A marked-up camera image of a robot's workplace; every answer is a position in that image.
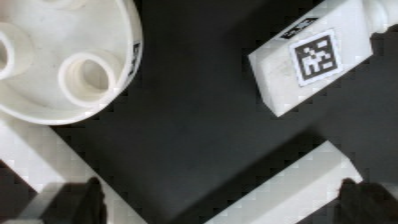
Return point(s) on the white left fence bar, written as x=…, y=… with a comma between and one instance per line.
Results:
x=51, y=167

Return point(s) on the white stool leg with tag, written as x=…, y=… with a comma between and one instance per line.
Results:
x=319, y=49

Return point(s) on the white round stool seat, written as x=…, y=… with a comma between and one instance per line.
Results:
x=72, y=47

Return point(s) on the white fence bar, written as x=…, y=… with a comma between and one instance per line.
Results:
x=51, y=167
x=298, y=191

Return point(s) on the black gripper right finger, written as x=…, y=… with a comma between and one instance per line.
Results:
x=367, y=203

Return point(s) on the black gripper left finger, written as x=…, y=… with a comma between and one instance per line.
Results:
x=81, y=204

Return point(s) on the white front fence bar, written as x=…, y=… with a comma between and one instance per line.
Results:
x=298, y=191

